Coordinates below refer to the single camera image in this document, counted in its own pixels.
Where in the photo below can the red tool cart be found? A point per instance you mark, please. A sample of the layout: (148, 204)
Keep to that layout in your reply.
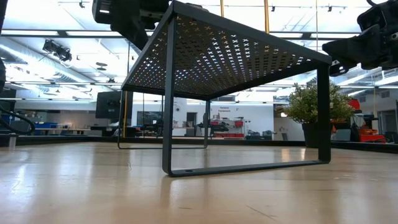
(371, 137)

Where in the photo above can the black ceiling light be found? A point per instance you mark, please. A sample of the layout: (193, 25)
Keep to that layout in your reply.
(62, 53)

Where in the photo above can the black monitor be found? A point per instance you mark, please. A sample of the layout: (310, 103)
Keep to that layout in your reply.
(107, 104)

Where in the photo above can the black aluminium rig frame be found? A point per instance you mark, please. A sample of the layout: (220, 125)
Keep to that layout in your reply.
(248, 142)

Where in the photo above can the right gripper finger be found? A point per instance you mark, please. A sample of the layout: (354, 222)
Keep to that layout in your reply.
(357, 49)
(339, 68)

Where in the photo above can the green potted plant black pot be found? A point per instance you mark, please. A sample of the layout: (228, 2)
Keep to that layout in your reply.
(303, 105)

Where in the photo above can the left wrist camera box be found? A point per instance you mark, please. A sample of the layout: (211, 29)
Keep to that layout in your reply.
(101, 17)

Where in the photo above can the black perforated metal shelf riser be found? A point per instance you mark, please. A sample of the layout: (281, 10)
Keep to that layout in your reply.
(217, 62)

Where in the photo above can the red storage bin rack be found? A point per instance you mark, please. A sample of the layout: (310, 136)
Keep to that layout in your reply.
(238, 124)

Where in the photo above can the silver aluminium bracket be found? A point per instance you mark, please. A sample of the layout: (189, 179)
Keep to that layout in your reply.
(12, 141)

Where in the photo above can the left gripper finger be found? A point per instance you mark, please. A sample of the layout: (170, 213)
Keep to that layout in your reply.
(140, 37)

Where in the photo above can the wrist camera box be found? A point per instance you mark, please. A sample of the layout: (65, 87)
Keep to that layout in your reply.
(373, 17)
(101, 17)

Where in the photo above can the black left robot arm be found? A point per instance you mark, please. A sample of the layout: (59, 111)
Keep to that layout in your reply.
(1, 74)

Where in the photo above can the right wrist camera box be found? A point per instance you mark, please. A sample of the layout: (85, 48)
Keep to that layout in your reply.
(373, 17)

